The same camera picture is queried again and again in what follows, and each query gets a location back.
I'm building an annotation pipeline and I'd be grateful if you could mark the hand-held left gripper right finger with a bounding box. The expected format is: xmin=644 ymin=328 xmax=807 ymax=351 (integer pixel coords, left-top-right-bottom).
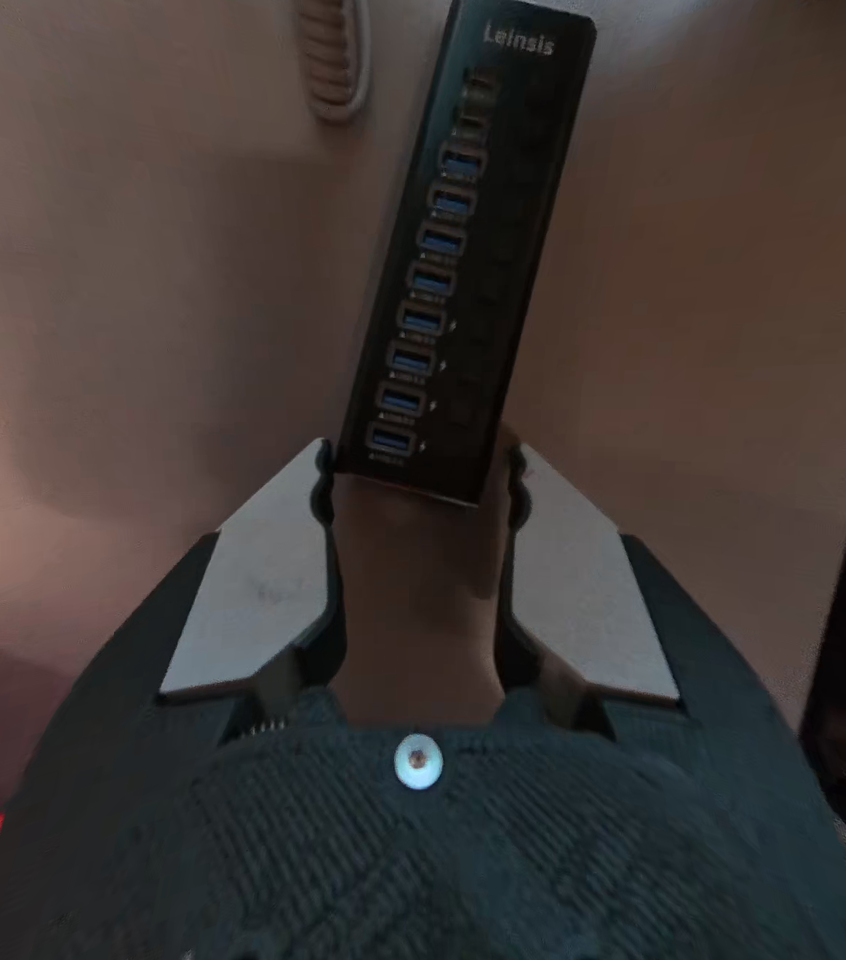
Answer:
xmin=492 ymin=441 xmax=684 ymax=704

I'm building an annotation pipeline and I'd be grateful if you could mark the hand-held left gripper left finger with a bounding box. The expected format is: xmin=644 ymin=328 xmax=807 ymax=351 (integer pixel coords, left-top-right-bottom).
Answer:
xmin=159 ymin=437 xmax=350 ymax=696

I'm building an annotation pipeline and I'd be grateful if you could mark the black USB hub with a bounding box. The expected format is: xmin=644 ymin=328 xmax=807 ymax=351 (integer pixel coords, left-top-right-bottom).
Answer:
xmin=333 ymin=0 xmax=598 ymax=505

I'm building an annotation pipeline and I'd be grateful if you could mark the beige coiled cable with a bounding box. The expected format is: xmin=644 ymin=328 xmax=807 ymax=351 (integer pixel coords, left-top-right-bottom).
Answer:
xmin=295 ymin=0 xmax=375 ymax=125

